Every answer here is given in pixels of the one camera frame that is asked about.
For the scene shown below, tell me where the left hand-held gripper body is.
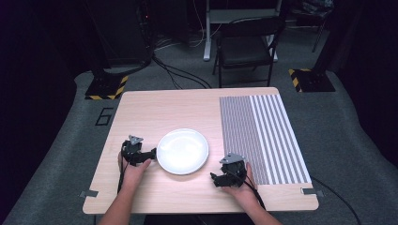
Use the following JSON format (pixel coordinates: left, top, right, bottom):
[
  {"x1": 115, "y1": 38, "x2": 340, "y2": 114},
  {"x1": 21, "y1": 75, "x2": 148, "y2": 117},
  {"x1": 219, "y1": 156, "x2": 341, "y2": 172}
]
[{"x1": 121, "y1": 134, "x2": 153, "y2": 167}]

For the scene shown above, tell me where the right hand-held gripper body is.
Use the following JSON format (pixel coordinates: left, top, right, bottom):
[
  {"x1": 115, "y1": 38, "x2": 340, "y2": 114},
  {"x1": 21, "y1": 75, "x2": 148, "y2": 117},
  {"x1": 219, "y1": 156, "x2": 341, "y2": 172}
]
[{"x1": 219, "y1": 153, "x2": 249, "y2": 188}]

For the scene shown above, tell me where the white plate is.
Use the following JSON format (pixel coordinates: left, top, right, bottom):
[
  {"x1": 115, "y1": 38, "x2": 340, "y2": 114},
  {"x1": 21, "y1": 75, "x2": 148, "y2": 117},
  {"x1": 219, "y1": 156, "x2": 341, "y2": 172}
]
[{"x1": 156, "y1": 127, "x2": 210, "y2": 176}]

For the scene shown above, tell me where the person's left hand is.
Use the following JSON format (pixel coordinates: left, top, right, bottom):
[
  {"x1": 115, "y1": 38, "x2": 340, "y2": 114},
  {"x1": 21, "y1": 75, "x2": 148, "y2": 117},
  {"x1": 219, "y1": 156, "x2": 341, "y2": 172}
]
[{"x1": 117, "y1": 152, "x2": 152, "y2": 188}]

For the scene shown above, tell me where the person's right hand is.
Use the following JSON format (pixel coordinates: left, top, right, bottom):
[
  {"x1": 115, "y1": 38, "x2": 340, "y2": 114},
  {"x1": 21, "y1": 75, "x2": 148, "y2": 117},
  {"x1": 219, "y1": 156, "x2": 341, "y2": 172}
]
[{"x1": 222, "y1": 161, "x2": 259, "y2": 206}]

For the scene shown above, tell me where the grey striped placemat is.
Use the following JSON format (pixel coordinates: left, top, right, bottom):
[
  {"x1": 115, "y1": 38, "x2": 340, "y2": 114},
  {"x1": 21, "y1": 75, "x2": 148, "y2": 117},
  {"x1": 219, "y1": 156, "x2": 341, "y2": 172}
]
[{"x1": 219, "y1": 94, "x2": 313, "y2": 186}]

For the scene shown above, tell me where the grey tape piece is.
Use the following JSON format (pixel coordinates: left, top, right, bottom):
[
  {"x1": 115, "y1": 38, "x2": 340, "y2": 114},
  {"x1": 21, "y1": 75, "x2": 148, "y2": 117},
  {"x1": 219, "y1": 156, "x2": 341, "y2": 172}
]
[
  {"x1": 78, "y1": 189, "x2": 100, "y2": 199},
  {"x1": 300, "y1": 187, "x2": 325, "y2": 198}
]

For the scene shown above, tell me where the black stand base striped edge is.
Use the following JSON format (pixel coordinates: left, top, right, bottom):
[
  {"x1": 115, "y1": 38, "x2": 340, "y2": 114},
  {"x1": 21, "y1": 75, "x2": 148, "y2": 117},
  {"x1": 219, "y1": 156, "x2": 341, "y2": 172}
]
[
  {"x1": 287, "y1": 67, "x2": 337, "y2": 94},
  {"x1": 84, "y1": 74, "x2": 130, "y2": 101}
]

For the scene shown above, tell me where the black equipment cabinet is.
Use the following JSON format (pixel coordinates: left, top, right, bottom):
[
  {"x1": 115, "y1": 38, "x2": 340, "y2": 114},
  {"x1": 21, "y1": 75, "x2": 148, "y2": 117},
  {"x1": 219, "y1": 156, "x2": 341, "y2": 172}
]
[{"x1": 84, "y1": 0, "x2": 155, "y2": 69}]

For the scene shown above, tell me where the black folding chair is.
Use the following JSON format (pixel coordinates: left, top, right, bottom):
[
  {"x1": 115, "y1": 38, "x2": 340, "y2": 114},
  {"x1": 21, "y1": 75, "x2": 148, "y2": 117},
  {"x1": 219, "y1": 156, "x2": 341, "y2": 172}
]
[{"x1": 211, "y1": 16, "x2": 286, "y2": 89}]

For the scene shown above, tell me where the dark cluttered side table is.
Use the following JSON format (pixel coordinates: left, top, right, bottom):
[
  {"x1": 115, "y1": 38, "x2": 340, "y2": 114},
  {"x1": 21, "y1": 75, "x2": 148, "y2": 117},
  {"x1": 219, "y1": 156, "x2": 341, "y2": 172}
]
[{"x1": 287, "y1": 0, "x2": 335, "y2": 53}]

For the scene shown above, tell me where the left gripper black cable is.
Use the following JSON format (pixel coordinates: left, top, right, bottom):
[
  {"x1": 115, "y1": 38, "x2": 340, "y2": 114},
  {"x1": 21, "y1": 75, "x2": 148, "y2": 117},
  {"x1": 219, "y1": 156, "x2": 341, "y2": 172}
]
[{"x1": 116, "y1": 141, "x2": 130, "y2": 195}]

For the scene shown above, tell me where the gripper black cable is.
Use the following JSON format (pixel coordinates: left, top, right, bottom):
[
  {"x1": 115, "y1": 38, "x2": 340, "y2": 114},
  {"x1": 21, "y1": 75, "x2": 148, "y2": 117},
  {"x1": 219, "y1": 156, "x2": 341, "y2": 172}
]
[
  {"x1": 116, "y1": 141, "x2": 130, "y2": 195},
  {"x1": 242, "y1": 174, "x2": 267, "y2": 211}
]

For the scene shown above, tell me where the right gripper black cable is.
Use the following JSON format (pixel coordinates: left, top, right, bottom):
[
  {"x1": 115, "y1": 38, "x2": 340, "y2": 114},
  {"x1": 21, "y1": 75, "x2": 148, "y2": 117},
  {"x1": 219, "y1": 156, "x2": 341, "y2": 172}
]
[{"x1": 242, "y1": 174, "x2": 267, "y2": 211}]

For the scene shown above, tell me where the bundle of black floor cables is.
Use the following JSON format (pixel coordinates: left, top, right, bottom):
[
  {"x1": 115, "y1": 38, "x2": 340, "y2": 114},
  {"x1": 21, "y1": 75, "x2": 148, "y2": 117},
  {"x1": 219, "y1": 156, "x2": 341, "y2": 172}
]
[{"x1": 151, "y1": 53, "x2": 213, "y2": 91}]

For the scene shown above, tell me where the black floor cable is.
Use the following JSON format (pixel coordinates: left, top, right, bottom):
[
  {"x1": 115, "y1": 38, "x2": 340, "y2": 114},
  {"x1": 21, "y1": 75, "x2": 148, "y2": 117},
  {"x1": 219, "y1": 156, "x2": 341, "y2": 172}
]
[{"x1": 310, "y1": 176, "x2": 363, "y2": 225}]

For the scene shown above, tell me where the white desk frame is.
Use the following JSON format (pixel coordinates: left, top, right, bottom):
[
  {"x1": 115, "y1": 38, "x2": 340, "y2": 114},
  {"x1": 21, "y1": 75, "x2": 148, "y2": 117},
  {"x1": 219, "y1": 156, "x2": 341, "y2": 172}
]
[{"x1": 203, "y1": 0, "x2": 283, "y2": 63}]

